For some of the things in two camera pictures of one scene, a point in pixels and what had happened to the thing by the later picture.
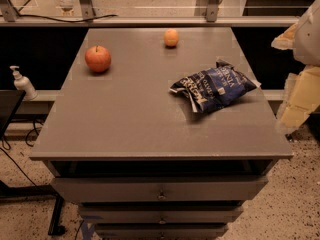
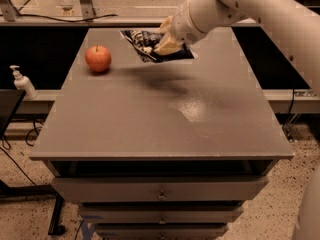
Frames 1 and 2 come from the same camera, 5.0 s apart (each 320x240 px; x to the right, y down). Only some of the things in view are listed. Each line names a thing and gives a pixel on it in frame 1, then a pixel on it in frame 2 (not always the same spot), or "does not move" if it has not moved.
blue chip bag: [216, 88] → [143, 44]
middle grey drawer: [159, 214] does not move
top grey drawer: [160, 188] does not move
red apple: [98, 58] does not move
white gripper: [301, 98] → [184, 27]
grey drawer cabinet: [134, 156] does not move
